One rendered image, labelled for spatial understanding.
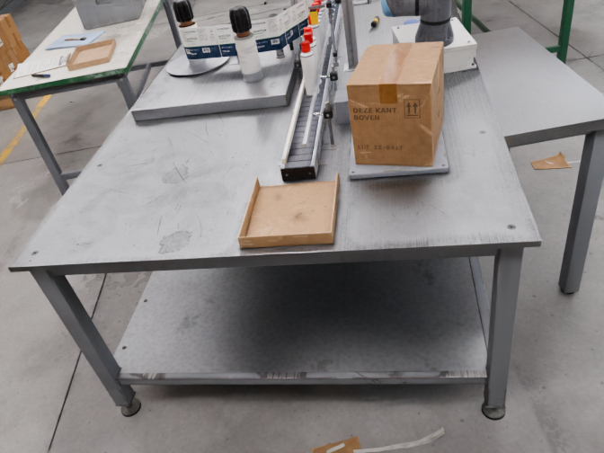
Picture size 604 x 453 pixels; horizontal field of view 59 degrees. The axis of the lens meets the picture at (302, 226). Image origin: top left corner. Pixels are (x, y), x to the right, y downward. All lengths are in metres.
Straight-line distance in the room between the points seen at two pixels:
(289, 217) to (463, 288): 0.86
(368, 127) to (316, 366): 0.85
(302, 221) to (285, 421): 0.86
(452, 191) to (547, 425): 0.91
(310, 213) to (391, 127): 0.35
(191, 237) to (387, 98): 0.69
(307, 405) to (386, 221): 0.90
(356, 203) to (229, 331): 0.83
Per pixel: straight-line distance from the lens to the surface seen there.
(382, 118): 1.61
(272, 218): 1.57
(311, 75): 2.10
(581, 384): 2.22
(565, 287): 2.46
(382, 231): 1.47
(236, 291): 2.29
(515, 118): 1.97
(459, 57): 2.31
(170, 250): 1.58
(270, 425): 2.12
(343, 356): 1.96
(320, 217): 1.54
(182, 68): 2.68
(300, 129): 1.90
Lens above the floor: 1.76
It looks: 38 degrees down
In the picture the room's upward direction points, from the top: 12 degrees counter-clockwise
